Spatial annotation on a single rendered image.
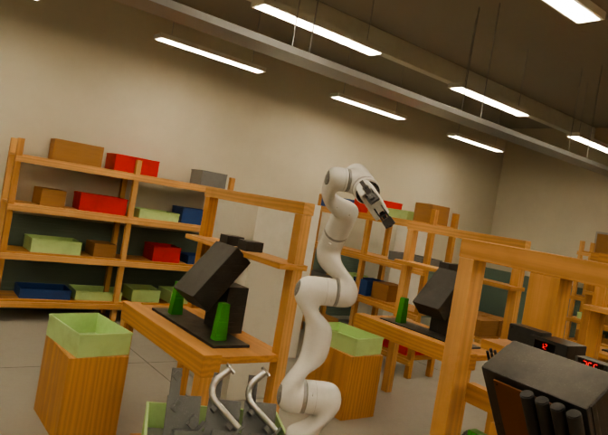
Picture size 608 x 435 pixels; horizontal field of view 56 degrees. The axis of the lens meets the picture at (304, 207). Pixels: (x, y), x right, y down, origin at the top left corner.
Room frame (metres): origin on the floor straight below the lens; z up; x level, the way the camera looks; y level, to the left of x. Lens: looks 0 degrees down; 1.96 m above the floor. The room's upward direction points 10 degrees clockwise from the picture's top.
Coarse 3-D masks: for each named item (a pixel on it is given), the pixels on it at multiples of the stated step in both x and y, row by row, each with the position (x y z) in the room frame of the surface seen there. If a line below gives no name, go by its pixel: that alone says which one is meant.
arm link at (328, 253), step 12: (324, 228) 2.04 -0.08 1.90; (324, 240) 2.04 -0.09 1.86; (324, 252) 2.06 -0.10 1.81; (336, 252) 2.06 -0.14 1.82; (324, 264) 2.07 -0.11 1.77; (336, 264) 2.05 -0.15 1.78; (336, 276) 2.07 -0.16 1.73; (348, 276) 2.05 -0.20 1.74; (348, 288) 2.03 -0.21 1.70; (336, 300) 2.02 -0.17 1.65; (348, 300) 2.03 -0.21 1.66
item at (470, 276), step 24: (480, 264) 2.67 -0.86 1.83; (456, 288) 2.70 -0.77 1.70; (480, 288) 2.68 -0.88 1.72; (528, 288) 2.38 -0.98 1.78; (552, 288) 2.30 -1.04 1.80; (456, 312) 2.68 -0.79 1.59; (528, 312) 2.37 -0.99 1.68; (552, 312) 2.28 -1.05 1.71; (456, 336) 2.66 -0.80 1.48; (456, 360) 2.64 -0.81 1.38; (456, 384) 2.65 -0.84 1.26; (456, 408) 2.67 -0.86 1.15; (432, 432) 2.69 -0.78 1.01; (456, 432) 2.68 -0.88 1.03
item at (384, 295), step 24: (360, 216) 8.32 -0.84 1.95; (408, 216) 7.72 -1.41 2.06; (432, 216) 7.33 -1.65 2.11; (456, 216) 7.57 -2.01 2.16; (384, 240) 8.54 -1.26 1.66; (432, 240) 7.33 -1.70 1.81; (312, 264) 9.18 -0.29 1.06; (360, 264) 8.25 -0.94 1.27; (384, 264) 7.83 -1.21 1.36; (432, 264) 7.56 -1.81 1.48; (360, 288) 8.22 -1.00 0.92; (384, 288) 7.93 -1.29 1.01; (408, 312) 7.44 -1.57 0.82; (408, 360) 7.30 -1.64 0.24; (432, 360) 7.58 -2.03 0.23
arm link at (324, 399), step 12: (312, 384) 2.05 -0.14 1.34; (324, 384) 2.06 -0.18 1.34; (312, 396) 2.02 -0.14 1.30; (324, 396) 2.03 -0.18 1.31; (336, 396) 2.04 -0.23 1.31; (312, 408) 2.02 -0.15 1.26; (324, 408) 2.02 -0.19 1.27; (336, 408) 2.04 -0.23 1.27; (312, 420) 2.05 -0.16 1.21; (324, 420) 2.03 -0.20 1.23; (288, 432) 2.04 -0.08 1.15; (300, 432) 2.02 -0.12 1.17; (312, 432) 2.02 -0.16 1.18
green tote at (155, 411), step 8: (152, 408) 2.61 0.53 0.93; (160, 408) 2.62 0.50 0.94; (200, 408) 2.67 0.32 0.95; (152, 416) 2.62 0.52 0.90; (160, 416) 2.62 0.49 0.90; (200, 416) 2.67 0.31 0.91; (240, 416) 2.71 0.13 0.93; (144, 424) 2.42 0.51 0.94; (152, 424) 2.62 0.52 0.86; (160, 424) 2.63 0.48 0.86; (240, 424) 2.72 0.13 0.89; (280, 424) 2.61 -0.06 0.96; (144, 432) 2.29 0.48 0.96; (240, 432) 2.72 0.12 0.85; (280, 432) 2.58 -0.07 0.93
